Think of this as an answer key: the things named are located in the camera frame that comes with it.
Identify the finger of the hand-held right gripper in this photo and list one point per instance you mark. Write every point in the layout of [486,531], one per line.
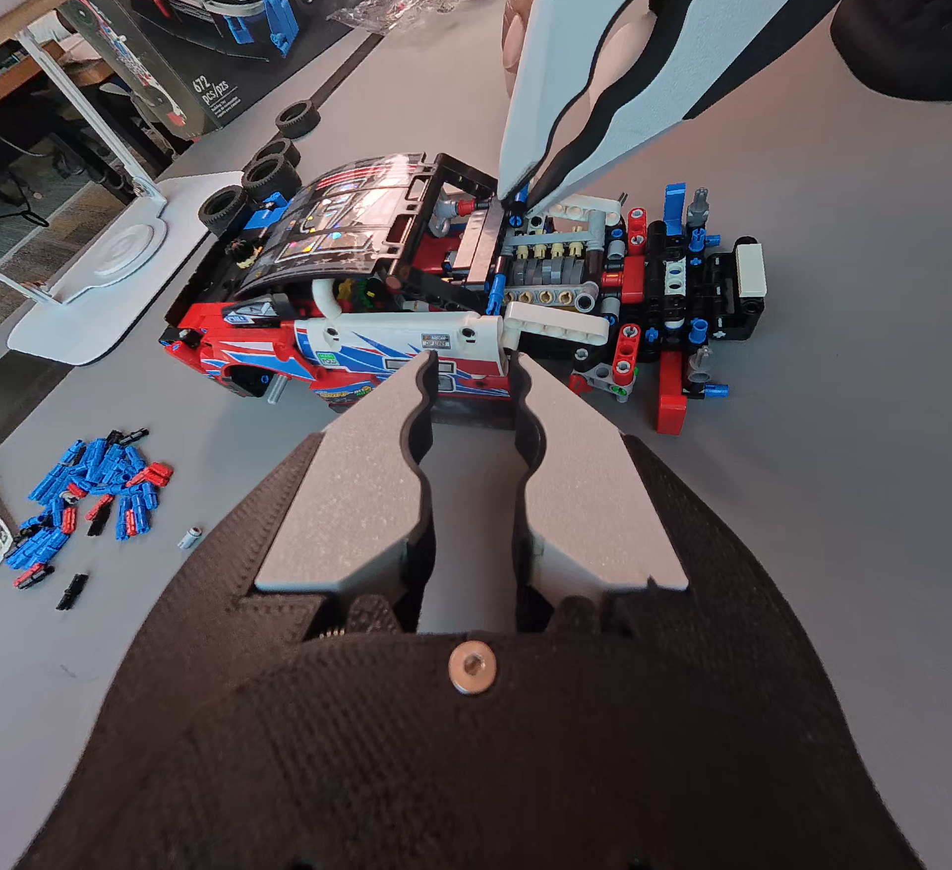
[566,51]
[714,44]

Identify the brick-built toy race car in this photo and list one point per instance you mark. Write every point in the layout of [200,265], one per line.
[357,215]

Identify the Lego set box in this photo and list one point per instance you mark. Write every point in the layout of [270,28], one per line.
[246,66]

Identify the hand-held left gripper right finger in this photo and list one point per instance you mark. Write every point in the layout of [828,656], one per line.
[603,506]

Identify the silver monitor stand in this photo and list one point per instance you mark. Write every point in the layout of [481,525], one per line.
[186,215]

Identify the black connector pin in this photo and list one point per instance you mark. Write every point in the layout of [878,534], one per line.
[74,591]

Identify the black chair seat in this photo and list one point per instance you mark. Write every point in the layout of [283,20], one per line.
[908,28]

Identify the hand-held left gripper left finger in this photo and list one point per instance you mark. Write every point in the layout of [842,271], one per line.
[350,506]

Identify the small grey pin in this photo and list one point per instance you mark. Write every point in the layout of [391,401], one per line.
[192,537]

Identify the pile of blue pins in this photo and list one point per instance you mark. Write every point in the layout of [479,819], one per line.
[104,460]

